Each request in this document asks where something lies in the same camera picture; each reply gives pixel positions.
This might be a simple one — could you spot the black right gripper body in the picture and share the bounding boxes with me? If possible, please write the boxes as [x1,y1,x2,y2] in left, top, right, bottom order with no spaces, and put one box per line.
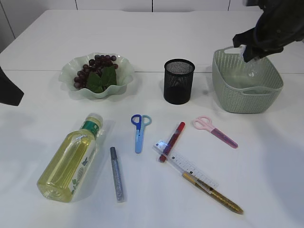
[253,0,304,50]

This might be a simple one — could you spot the red glitter pen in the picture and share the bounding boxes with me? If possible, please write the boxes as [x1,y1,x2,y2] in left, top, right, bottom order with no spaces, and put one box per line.
[159,122,186,163]

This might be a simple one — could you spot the purple grape bunch with leaf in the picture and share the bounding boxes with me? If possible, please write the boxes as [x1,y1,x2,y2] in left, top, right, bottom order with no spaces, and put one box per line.
[74,55,119,94]

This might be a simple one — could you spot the silver glitter pen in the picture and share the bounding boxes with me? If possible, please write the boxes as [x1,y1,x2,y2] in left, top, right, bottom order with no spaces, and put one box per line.
[110,146,126,203]

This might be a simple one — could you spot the clear plastic ruler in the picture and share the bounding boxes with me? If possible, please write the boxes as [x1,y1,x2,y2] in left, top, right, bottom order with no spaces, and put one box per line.
[153,141,218,193]

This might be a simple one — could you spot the clear plastic sheet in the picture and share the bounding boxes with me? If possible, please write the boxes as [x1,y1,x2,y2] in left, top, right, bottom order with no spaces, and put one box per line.
[239,45,262,77]

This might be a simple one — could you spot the black mesh pen holder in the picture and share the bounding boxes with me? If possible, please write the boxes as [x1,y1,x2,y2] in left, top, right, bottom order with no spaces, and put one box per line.
[163,58,195,105]

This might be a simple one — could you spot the pink handled scissors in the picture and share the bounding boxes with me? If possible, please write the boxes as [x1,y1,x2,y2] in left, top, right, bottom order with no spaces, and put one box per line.
[193,115,238,149]

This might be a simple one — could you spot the pale green wavy glass plate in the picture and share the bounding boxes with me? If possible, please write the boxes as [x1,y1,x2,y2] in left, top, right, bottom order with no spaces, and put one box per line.
[59,53,134,98]

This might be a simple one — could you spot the gold glitter pen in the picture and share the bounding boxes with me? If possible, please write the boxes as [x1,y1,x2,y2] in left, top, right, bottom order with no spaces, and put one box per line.
[182,172,244,215]

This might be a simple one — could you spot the yellow tea plastic bottle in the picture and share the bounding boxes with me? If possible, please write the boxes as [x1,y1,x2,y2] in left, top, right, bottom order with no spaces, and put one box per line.
[37,113,103,202]

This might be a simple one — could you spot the blue handled scissors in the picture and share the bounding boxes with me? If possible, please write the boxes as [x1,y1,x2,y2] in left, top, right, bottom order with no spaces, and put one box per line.
[131,114,152,154]

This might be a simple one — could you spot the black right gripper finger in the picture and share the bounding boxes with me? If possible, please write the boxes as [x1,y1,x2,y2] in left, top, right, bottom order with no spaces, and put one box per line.
[243,45,284,63]
[232,28,257,48]

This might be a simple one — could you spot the pale green plastic basket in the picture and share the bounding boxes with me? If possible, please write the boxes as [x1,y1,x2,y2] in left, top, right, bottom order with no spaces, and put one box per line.
[212,47,284,114]

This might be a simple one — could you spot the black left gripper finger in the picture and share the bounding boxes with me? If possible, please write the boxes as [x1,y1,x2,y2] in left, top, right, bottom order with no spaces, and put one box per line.
[0,68,24,106]

